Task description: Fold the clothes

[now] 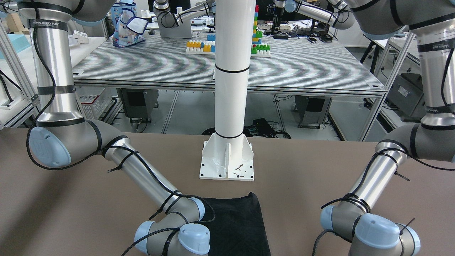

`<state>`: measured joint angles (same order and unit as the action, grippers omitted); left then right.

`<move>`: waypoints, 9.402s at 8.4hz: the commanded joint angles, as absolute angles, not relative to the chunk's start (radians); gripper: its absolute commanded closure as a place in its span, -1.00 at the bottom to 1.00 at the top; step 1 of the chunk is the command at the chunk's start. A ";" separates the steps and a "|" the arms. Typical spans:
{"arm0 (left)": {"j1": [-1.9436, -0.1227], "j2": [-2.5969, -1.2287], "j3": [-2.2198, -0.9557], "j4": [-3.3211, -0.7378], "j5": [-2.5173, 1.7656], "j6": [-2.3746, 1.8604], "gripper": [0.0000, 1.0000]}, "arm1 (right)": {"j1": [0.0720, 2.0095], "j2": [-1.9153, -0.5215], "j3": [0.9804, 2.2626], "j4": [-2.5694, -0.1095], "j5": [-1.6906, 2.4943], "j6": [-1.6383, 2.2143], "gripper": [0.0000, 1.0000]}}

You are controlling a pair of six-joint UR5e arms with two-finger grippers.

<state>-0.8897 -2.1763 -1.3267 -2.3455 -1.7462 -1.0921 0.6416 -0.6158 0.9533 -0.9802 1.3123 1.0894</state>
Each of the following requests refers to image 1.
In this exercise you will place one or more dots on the white column base plate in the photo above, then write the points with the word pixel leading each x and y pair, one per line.
pixel 227 159

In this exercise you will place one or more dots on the brown table mat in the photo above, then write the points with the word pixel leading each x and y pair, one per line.
pixel 87 211

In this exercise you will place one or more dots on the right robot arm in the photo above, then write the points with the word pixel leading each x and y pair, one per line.
pixel 62 137

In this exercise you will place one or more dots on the colourful toy building blocks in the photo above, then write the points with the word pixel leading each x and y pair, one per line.
pixel 236 33

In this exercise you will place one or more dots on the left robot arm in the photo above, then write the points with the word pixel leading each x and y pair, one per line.
pixel 432 22

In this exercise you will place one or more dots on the blue white plastic bag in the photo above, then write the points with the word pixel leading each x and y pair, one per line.
pixel 129 27

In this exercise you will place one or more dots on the black printed t-shirt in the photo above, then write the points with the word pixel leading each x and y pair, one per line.
pixel 238 228

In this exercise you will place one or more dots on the striped grey work table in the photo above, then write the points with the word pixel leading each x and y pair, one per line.
pixel 296 66

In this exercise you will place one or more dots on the white plastic basket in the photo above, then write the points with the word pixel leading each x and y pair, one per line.
pixel 94 100

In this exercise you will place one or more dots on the white central robot column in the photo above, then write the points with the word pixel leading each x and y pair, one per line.
pixel 231 83

